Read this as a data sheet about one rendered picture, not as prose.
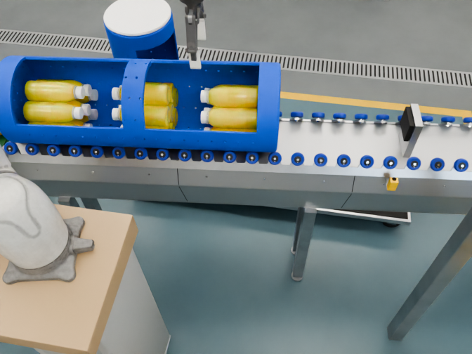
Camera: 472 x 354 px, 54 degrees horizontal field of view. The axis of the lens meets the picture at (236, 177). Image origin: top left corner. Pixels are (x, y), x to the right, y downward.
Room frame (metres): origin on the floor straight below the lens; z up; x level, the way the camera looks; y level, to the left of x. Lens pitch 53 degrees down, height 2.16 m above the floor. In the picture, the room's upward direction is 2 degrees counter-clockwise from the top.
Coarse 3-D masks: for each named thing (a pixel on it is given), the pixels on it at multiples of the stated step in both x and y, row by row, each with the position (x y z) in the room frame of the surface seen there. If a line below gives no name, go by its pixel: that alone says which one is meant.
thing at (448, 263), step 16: (464, 224) 0.69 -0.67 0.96; (448, 240) 0.71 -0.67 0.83; (464, 240) 0.65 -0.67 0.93; (448, 256) 0.66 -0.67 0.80; (464, 256) 0.65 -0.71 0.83; (432, 272) 0.68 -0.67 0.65; (448, 272) 0.65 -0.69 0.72; (416, 288) 0.70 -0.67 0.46; (432, 288) 0.65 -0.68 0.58; (416, 304) 0.65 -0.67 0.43; (400, 320) 0.66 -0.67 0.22; (416, 320) 0.65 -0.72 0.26; (400, 336) 0.65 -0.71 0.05
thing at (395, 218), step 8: (280, 208) 1.31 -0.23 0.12; (288, 208) 1.30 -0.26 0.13; (296, 208) 1.29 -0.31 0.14; (344, 216) 1.24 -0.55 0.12; (352, 216) 1.23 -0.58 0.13; (360, 216) 1.23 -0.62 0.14; (368, 216) 1.22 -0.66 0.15; (376, 216) 1.22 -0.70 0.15; (384, 216) 1.22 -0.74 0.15; (392, 216) 1.21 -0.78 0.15; (400, 216) 1.21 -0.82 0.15; (408, 216) 1.21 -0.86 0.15; (384, 224) 1.24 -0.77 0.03; (392, 224) 1.23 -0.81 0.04; (408, 224) 1.18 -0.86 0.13
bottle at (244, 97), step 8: (216, 88) 1.08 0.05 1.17; (224, 88) 1.08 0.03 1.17; (232, 88) 1.08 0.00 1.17; (240, 88) 1.08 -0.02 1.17; (248, 88) 1.08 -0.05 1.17; (256, 88) 1.08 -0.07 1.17; (208, 96) 1.07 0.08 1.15; (216, 96) 1.06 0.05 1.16; (224, 96) 1.06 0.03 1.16; (232, 96) 1.05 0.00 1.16; (240, 96) 1.05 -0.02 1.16; (248, 96) 1.05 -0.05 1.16; (256, 96) 1.05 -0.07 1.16; (216, 104) 1.05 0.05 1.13; (224, 104) 1.05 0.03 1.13; (232, 104) 1.04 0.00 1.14; (240, 104) 1.04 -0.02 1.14; (248, 104) 1.04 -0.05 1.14; (256, 104) 1.04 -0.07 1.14
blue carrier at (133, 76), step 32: (0, 64) 1.16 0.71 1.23; (32, 64) 1.27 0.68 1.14; (64, 64) 1.26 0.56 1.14; (96, 64) 1.24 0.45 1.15; (128, 64) 1.14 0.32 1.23; (160, 64) 1.22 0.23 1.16; (224, 64) 1.14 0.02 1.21; (256, 64) 1.13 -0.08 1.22; (0, 96) 1.05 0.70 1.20; (128, 96) 1.02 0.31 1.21; (192, 96) 1.21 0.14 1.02; (0, 128) 1.01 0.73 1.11; (32, 128) 1.00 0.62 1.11; (64, 128) 0.99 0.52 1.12; (96, 128) 0.98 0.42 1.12; (128, 128) 0.97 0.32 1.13; (192, 128) 1.11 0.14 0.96
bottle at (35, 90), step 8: (32, 80) 1.16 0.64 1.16; (32, 88) 1.12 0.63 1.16; (40, 88) 1.12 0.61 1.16; (48, 88) 1.12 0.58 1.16; (56, 88) 1.11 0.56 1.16; (64, 88) 1.11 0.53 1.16; (72, 88) 1.12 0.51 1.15; (32, 96) 1.11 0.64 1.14; (40, 96) 1.10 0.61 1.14; (48, 96) 1.10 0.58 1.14; (56, 96) 1.10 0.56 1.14; (64, 96) 1.10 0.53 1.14; (72, 96) 1.11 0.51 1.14
